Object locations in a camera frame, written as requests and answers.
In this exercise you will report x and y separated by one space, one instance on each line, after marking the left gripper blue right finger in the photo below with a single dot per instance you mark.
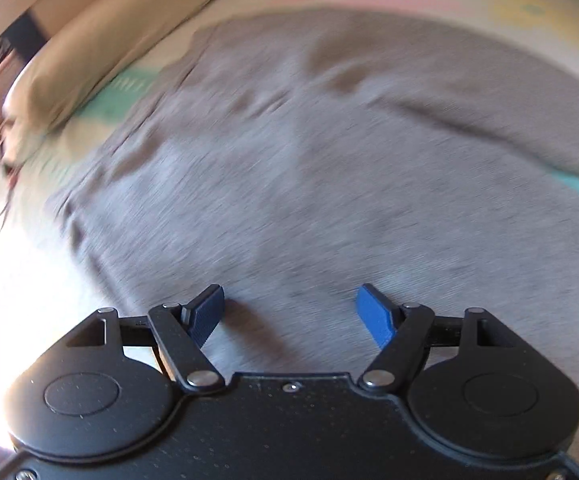
378 314

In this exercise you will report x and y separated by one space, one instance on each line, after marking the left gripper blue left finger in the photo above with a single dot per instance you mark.
203 313

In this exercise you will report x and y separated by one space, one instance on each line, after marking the grey sweat pants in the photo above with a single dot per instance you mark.
292 157

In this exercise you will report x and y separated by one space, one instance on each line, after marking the beige bolster pillow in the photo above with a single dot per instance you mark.
87 53

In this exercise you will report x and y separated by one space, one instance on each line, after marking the floral bed blanket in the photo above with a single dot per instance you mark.
549 28

